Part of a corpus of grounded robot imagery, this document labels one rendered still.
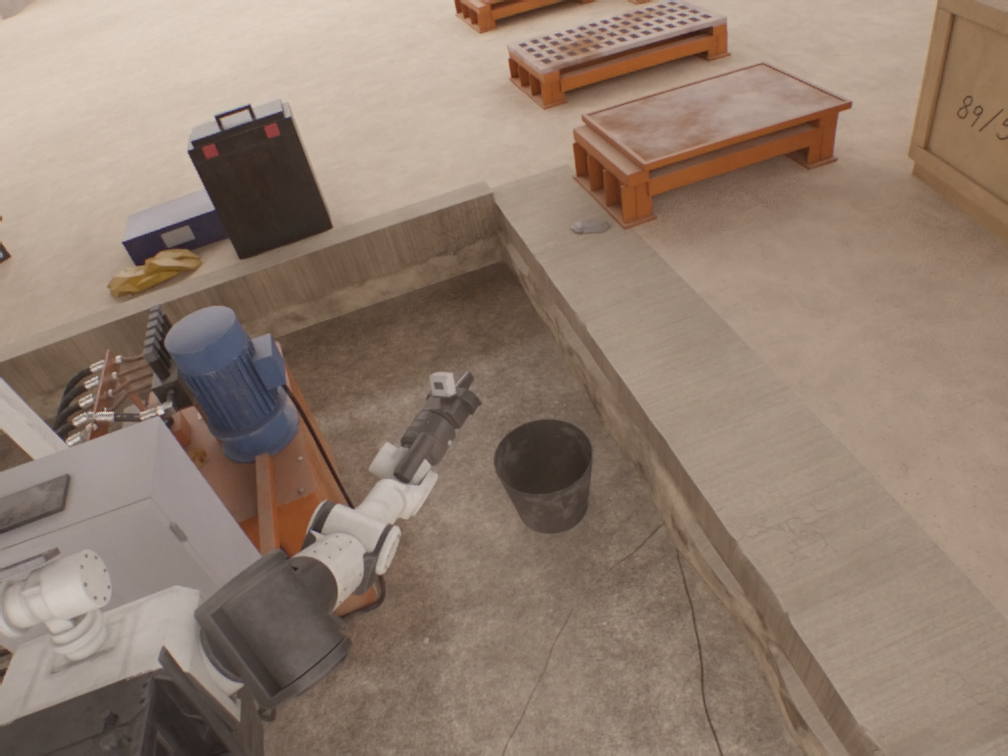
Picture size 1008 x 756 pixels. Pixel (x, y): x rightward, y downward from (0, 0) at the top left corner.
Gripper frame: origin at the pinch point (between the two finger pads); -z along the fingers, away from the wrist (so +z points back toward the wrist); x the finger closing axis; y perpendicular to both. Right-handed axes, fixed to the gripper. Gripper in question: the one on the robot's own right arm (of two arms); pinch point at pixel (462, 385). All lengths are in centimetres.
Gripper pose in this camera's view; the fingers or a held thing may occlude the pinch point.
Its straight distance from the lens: 141.6
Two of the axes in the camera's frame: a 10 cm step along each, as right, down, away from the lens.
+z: -4.7, 7.3, -5.0
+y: 4.5, 6.8, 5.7
